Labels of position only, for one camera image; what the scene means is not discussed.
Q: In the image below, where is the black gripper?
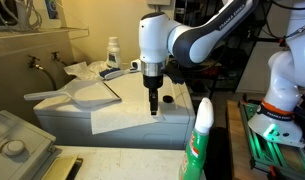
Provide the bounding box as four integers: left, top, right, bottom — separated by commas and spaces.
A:
142, 73, 165, 116

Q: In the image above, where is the white paper towel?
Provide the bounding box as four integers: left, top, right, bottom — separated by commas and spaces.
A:
90, 106, 166, 136

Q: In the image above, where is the grey plastic dustpan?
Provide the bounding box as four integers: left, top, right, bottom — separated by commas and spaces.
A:
23, 79, 122, 108

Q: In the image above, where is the small black round cap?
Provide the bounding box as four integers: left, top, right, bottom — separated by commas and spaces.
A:
162, 95, 175, 104

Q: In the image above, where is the blue and white hand brush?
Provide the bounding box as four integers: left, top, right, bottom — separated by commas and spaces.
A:
99, 66, 140, 81

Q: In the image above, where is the small white detergent bottle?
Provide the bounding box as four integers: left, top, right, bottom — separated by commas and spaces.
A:
105, 36, 122, 69

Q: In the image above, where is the green spray bottle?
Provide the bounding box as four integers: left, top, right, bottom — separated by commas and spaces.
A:
178, 97, 215, 180

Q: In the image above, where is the crumpled white cloth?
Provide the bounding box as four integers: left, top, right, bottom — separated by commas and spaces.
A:
63, 60, 110, 82

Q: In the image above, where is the black shelving rack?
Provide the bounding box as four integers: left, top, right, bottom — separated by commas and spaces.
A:
171, 0, 270, 93

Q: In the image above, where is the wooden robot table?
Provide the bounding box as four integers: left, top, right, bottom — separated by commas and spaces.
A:
226, 99, 273, 180

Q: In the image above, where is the blue packet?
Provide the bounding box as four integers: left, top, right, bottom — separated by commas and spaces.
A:
44, 0, 60, 20

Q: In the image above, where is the black water supply hose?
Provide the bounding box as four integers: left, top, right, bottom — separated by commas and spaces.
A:
38, 65, 58, 92

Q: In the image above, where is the black wall faucet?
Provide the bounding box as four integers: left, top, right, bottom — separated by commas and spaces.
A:
27, 54, 44, 71
51, 50, 65, 65

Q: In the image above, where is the green lit metal base frame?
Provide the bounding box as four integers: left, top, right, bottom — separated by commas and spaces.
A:
238, 99, 305, 180

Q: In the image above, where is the wall shelf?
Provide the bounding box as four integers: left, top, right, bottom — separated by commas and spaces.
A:
0, 27, 90, 41

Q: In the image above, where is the white cable bundle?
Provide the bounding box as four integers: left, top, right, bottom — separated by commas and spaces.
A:
0, 0, 43, 33

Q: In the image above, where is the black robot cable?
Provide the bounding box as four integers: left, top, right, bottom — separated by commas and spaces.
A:
262, 0, 305, 44

